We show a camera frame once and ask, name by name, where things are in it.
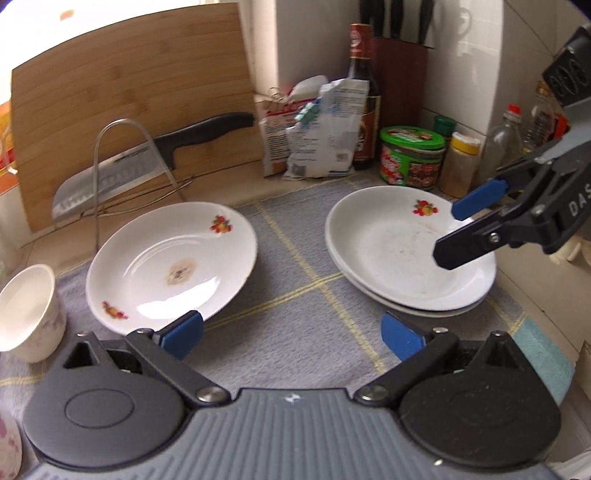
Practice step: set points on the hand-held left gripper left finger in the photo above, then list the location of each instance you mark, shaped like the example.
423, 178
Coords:
182, 332

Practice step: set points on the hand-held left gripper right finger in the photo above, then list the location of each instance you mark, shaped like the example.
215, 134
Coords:
401, 334

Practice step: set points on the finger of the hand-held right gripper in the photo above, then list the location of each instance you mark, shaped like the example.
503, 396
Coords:
466, 247
478, 198

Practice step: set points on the white floral plate brown stain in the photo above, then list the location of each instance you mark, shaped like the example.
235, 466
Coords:
138, 277

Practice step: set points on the white pink-floral bowl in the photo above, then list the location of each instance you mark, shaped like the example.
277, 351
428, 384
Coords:
8, 443
32, 332

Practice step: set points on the yellow-lidded spice jar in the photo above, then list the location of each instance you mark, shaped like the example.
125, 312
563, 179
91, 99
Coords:
459, 166

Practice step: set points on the red-capped glass bottle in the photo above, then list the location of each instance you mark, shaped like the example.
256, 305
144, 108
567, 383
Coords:
503, 143

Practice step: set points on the yellow-green labelled bottle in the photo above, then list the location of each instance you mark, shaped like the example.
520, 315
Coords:
540, 124

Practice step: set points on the green-lidded sauce jar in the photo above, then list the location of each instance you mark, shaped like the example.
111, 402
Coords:
411, 161

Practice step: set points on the small green-capped jar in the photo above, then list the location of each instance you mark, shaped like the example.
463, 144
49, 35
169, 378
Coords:
445, 125

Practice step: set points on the grey and teal checked towel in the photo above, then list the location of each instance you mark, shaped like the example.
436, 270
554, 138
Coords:
295, 258

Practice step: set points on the dark red knife block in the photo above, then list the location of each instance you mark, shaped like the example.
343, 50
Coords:
399, 83

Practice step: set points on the white and blue bag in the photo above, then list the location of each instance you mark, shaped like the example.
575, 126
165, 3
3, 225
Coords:
332, 143

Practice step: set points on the dark soy sauce bottle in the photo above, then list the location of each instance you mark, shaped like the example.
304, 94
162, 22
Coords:
362, 83

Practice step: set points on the green bag clip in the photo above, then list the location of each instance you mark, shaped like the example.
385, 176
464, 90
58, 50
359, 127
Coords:
307, 111

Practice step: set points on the red and white bag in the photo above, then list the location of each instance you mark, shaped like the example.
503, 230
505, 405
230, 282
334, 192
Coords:
274, 138

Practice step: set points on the bamboo cutting board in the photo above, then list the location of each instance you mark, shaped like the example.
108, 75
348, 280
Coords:
115, 69

